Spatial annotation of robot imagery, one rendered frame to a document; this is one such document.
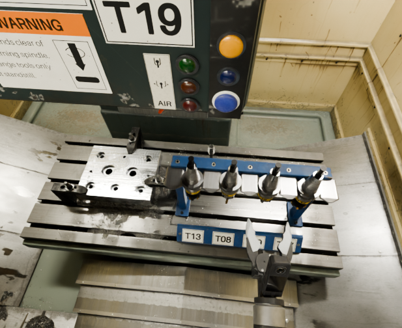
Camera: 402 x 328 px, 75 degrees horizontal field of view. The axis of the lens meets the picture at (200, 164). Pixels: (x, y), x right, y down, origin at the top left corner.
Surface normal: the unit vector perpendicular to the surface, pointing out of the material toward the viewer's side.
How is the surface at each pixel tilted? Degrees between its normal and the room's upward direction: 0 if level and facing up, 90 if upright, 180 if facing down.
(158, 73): 90
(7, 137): 24
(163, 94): 90
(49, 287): 0
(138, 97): 90
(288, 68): 90
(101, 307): 8
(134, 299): 8
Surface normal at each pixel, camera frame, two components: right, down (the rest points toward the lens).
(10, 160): 0.40, -0.46
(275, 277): -0.04, 0.46
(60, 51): -0.10, 0.84
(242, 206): -0.01, -0.54
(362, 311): -0.42, -0.52
